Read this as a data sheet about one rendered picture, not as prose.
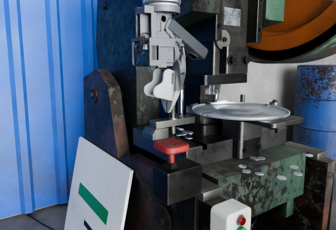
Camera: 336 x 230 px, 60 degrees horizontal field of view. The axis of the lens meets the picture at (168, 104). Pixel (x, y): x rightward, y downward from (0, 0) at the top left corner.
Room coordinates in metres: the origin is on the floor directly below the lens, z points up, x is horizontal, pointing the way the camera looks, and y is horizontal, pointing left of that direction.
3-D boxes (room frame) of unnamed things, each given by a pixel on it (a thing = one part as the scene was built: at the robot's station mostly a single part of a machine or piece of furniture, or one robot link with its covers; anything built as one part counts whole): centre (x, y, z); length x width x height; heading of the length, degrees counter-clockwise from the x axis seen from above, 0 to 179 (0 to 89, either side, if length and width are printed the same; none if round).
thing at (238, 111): (0.88, -0.22, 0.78); 0.29 x 0.29 x 0.01
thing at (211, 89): (0.98, -0.15, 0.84); 0.05 x 0.03 x 0.04; 125
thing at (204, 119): (0.98, -0.15, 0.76); 0.15 x 0.09 x 0.05; 125
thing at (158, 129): (0.89, -0.01, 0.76); 0.17 x 0.06 x 0.10; 125
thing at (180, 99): (0.99, -0.04, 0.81); 0.02 x 0.02 x 0.14
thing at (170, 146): (0.61, -0.01, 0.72); 0.07 x 0.06 x 0.08; 35
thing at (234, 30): (0.95, -0.17, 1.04); 0.17 x 0.15 x 0.30; 35
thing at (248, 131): (0.84, -0.25, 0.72); 0.25 x 0.14 x 0.14; 35
